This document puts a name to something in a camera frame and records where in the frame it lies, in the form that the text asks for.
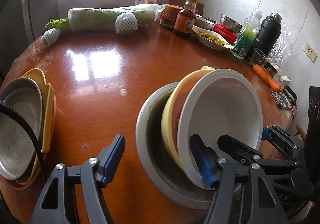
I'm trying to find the green drink bottle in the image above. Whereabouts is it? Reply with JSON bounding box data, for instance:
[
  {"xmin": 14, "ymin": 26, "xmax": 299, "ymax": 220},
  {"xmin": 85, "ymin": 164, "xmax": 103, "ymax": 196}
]
[{"xmin": 231, "ymin": 9, "xmax": 262, "ymax": 60}]

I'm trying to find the grey stone bowl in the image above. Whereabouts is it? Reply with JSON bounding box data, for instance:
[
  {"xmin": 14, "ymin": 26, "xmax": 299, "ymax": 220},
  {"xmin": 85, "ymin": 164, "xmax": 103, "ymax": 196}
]
[{"xmin": 136, "ymin": 82, "xmax": 215, "ymax": 210}]

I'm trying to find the black thermos flask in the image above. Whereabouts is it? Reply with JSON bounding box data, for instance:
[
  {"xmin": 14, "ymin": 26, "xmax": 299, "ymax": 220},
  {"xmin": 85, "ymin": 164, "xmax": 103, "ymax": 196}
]
[{"xmin": 246, "ymin": 13, "xmax": 282, "ymax": 59}]

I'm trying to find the orange-cap sauce bottle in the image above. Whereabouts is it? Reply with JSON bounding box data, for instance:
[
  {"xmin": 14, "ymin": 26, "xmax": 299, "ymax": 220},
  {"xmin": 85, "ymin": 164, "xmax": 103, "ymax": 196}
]
[{"xmin": 173, "ymin": 0, "xmax": 197, "ymax": 39}]

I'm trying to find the dish with food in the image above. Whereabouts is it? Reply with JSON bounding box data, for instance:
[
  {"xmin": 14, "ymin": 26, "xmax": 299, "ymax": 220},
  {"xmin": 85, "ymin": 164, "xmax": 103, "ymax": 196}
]
[{"xmin": 192, "ymin": 26, "xmax": 235, "ymax": 51}]

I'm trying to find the grey refrigerator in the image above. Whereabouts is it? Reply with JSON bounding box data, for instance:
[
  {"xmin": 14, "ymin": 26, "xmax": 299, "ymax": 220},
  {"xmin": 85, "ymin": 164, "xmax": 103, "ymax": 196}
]
[{"xmin": 1, "ymin": 0, "xmax": 58, "ymax": 76}]

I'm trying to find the yellow bowl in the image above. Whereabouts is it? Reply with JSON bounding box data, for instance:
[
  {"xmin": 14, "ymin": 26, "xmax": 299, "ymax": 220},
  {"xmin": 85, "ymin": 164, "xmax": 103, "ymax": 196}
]
[{"xmin": 161, "ymin": 66, "xmax": 215, "ymax": 170}]

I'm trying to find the steel mixing bowl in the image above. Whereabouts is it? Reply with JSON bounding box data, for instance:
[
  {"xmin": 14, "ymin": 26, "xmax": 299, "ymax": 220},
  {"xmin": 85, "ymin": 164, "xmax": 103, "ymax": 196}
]
[{"xmin": 220, "ymin": 14, "xmax": 242, "ymax": 34}]

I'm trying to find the white bowl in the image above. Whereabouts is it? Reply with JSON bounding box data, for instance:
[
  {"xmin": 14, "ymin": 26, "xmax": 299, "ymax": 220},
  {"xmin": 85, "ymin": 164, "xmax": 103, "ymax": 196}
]
[{"xmin": 177, "ymin": 69, "xmax": 263, "ymax": 190}]

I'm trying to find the brown sauce jar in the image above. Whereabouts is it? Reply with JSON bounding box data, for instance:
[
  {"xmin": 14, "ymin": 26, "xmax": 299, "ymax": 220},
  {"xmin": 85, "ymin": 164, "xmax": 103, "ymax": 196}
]
[{"xmin": 159, "ymin": 4, "xmax": 182, "ymax": 30}]

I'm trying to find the fruit in white foam net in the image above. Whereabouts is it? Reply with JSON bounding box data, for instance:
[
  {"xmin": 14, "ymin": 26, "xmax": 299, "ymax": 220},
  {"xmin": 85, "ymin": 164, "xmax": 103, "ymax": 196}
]
[{"xmin": 41, "ymin": 28, "xmax": 61, "ymax": 48}]

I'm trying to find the red tissue box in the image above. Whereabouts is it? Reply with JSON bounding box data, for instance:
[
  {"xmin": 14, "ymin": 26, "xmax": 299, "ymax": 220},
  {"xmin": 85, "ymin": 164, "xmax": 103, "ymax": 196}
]
[{"xmin": 213, "ymin": 23, "xmax": 238, "ymax": 45}]

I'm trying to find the green leaf lettuce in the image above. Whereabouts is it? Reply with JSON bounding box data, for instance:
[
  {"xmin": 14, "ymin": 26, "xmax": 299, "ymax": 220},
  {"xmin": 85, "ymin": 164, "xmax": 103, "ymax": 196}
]
[{"xmin": 42, "ymin": 18, "xmax": 71, "ymax": 33}]

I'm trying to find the clear plastic bag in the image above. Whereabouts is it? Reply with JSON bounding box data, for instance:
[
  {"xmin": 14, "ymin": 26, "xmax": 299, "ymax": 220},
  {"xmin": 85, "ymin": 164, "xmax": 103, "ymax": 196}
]
[{"xmin": 268, "ymin": 23, "xmax": 295, "ymax": 68}]

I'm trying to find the orange carrot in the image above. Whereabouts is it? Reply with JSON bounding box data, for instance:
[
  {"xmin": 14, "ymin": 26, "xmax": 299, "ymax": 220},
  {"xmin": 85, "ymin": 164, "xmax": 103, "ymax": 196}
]
[{"xmin": 253, "ymin": 64, "xmax": 281, "ymax": 93}]

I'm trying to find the small black glass cup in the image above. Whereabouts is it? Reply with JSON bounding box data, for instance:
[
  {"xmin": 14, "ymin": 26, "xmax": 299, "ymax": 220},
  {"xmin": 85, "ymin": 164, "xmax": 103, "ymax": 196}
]
[{"xmin": 249, "ymin": 48, "xmax": 266, "ymax": 67}]

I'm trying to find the yellow scalloped plate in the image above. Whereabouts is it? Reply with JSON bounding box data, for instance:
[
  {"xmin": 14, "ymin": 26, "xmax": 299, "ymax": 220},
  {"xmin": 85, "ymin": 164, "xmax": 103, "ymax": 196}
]
[{"xmin": 22, "ymin": 68, "xmax": 55, "ymax": 179}]

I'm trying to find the pink bear-ear plate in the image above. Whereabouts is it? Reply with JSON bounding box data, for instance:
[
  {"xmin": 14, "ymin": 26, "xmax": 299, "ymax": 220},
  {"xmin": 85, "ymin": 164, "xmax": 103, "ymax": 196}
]
[{"xmin": 5, "ymin": 93, "xmax": 56, "ymax": 190}]

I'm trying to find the long green cabbage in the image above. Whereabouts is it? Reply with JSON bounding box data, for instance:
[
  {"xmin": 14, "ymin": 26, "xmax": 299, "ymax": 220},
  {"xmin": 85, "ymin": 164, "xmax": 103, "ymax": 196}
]
[{"xmin": 68, "ymin": 3, "xmax": 164, "ymax": 32}]

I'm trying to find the small metal tool box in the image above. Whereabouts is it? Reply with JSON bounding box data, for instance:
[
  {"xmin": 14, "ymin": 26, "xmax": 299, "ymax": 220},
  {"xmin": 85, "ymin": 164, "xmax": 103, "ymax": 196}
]
[{"xmin": 270, "ymin": 84, "xmax": 297, "ymax": 110}]

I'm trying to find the wall power socket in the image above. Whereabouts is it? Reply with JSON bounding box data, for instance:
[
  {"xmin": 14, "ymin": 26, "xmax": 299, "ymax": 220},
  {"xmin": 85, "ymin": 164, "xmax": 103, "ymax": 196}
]
[{"xmin": 303, "ymin": 43, "xmax": 317, "ymax": 62}]

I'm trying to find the grey metal plate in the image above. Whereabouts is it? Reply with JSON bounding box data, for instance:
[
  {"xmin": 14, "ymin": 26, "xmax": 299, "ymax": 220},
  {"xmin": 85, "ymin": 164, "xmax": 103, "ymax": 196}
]
[{"xmin": 1, "ymin": 77, "xmax": 43, "ymax": 180}]

